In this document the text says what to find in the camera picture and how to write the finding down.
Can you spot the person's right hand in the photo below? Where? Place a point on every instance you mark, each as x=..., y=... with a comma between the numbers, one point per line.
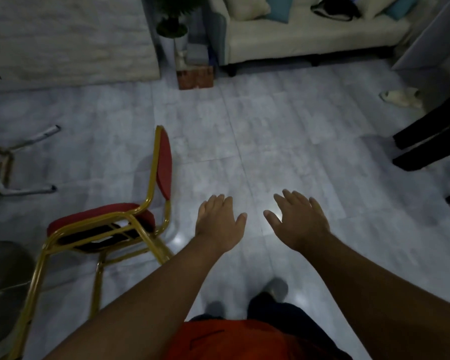
x=301, y=226

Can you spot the person's left hand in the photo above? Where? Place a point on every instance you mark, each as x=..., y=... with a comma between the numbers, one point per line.
x=215, y=224

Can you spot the person's right thumb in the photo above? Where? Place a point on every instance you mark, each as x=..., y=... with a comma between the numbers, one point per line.
x=272, y=220

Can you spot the person's left middle finger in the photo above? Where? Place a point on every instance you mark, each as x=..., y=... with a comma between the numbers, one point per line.
x=220, y=204

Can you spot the person's left thumb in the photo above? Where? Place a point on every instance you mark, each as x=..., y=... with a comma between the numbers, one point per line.
x=240, y=224

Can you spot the person's right little finger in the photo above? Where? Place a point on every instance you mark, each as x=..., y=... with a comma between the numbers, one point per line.
x=316, y=208

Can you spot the person's left little finger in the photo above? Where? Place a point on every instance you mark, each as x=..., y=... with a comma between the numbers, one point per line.
x=202, y=211

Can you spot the person's right middle finger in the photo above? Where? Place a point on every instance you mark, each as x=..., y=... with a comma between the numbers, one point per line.
x=291, y=200

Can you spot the person's left forearm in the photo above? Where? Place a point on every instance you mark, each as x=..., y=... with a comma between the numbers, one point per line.
x=146, y=303

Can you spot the person's right forearm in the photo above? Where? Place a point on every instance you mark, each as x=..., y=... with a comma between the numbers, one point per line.
x=382, y=296

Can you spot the grey right shoe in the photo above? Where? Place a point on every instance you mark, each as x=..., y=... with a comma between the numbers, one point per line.
x=276, y=288

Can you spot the grey shoe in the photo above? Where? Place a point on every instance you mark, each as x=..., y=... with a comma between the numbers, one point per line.
x=214, y=309
x=276, y=288

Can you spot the grey left shoe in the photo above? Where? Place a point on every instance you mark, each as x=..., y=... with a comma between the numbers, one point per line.
x=214, y=309

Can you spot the dark trousers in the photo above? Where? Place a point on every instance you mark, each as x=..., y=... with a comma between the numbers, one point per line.
x=285, y=313

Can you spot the orange shirt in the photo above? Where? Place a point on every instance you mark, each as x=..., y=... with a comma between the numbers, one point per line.
x=243, y=341

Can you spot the black furniture leg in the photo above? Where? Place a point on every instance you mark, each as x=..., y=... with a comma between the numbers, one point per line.
x=431, y=127
x=431, y=153

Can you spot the brick pattern box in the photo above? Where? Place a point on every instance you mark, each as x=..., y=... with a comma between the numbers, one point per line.
x=195, y=77

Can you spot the pair of white slippers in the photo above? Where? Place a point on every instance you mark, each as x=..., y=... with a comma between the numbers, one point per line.
x=401, y=97

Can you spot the grey box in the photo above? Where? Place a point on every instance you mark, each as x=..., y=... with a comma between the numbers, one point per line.
x=198, y=54

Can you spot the cream white sofa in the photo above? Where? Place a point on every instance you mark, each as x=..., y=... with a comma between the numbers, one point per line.
x=307, y=39

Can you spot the white plant pot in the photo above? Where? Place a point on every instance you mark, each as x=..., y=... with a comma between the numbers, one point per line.
x=168, y=46

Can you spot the green potted plant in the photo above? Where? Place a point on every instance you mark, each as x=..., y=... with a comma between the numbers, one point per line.
x=172, y=18

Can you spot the teal cushion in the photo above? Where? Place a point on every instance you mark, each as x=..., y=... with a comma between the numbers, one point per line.
x=403, y=7
x=280, y=8

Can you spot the black bag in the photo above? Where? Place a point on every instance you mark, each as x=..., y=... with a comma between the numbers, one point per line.
x=335, y=8

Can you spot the cream cushion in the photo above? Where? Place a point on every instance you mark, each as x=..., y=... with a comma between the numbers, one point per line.
x=247, y=6
x=377, y=5

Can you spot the white cabinet panel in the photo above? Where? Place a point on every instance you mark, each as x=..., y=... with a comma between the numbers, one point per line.
x=431, y=37

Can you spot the white shaggy rug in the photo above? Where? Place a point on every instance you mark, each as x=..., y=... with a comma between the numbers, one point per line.
x=67, y=37

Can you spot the red chair with gold frame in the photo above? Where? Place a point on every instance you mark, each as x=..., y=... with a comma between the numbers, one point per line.
x=97, y=221

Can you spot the white metal frame legs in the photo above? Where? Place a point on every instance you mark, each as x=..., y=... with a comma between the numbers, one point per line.
x=33, y=137

